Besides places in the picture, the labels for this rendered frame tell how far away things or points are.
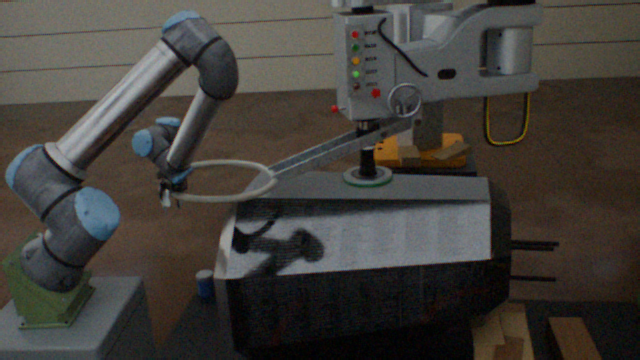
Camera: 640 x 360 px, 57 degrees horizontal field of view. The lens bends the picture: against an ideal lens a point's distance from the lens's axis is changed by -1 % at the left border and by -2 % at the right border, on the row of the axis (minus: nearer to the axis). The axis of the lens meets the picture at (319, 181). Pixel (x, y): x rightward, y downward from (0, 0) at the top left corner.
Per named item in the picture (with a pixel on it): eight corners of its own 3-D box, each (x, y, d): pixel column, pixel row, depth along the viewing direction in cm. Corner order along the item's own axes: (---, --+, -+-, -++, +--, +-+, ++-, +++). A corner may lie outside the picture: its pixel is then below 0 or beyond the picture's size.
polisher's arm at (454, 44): (515, 104, 282) (520, -3, 264) (541, 116, 260) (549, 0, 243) (365, 121, 269) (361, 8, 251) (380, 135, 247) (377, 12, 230)
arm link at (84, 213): (70, 272, 167) (106, 230, 163) (29, 228, 168) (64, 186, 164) (100, 257, 182) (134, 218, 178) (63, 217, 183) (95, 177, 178)
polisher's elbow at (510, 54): (476, 70, 268) (478, 26, 261) (508, 65, 276) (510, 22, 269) (507, 76, 252) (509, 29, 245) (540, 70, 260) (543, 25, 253)
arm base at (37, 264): (61, 303, 170) (81, 281, 168) (7, 261, 167) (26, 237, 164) (88, 272, 188) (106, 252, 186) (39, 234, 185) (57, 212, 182)
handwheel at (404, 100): (414, 112, 254) (414, 76, 248) (423, 117, 244) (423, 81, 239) (380, 115, 251) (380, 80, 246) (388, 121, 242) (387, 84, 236)
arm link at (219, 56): (259, 62, 173) (193, 176, 224) (229, 32, 173) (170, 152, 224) (232, 78, 165) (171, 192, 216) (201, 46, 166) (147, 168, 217)
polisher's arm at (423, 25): (374, 55, 325) (372, 8, 317) (424, 48, 340) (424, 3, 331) (466, 75, 264) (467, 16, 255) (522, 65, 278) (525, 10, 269)
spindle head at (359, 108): (414, 107, 272) (413, 5, 256) (432, 118, 252) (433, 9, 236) (337, 115, 266) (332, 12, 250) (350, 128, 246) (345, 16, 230)
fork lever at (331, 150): (411, 114, 272) (408, 104, 270) (427, 124, 254) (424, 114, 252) (270, 173, 267) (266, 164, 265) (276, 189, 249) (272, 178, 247)
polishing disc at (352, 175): (352, 166, 280) (352, 163, 279) (397, 169, 272) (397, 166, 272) (337, 182, 261) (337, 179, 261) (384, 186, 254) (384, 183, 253)
